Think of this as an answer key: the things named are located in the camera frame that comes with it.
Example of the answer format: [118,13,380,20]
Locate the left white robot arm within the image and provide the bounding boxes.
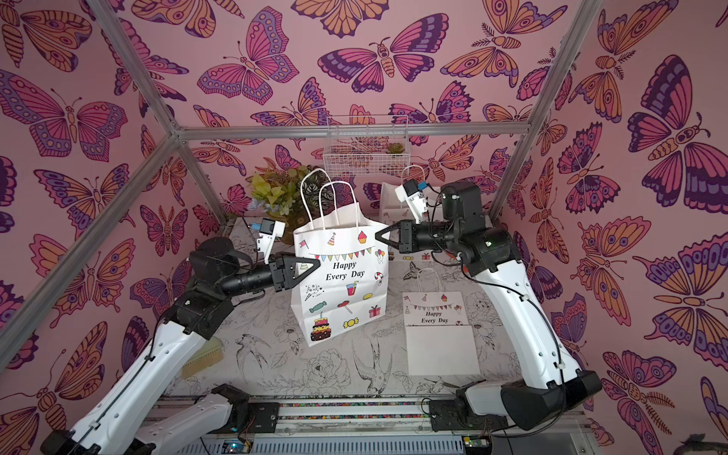
[41,237,320,454]

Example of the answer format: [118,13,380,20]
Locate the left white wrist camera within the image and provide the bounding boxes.
[251,218,286,265]

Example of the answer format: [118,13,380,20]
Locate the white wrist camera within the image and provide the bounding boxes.
[394,179,430,224]
[251,218,286,265]

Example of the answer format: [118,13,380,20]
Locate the white wire wall basket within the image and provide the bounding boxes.
[322,114,411,178]

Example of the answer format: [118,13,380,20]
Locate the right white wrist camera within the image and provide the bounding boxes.
[394,179,430,224]

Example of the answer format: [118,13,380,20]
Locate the small succulent in basket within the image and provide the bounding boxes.
[387,143,406,155]

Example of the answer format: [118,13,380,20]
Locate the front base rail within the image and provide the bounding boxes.
[162,397,582,454]

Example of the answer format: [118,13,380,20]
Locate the potted green plant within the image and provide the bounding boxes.
[248,165,330,229]

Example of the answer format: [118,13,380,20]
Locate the aluminium frame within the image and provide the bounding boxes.
[1,1,601,365]

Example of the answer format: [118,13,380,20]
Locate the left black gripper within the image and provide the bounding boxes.
[220,253,320,303]

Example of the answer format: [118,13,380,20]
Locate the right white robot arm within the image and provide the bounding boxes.
[377,180,602,437]

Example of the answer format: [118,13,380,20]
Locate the white party paper bag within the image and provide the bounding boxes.
[402,267,481,377]

